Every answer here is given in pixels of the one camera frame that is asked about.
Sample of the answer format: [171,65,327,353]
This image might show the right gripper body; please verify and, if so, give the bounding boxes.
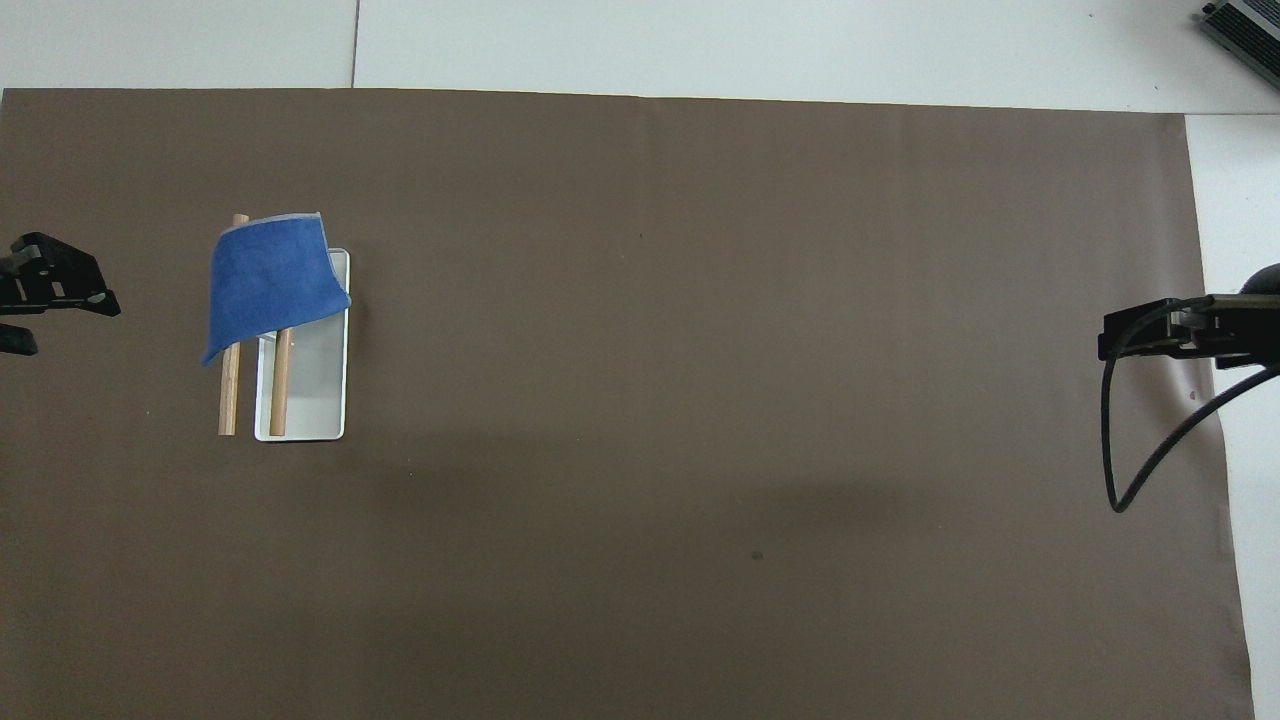
[1207,262,1280,372]

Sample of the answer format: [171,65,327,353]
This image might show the blue towel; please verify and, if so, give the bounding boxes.
[201,211,353,368]

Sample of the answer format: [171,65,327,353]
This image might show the grey metal device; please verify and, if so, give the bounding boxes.
[1199,0,1280,93]

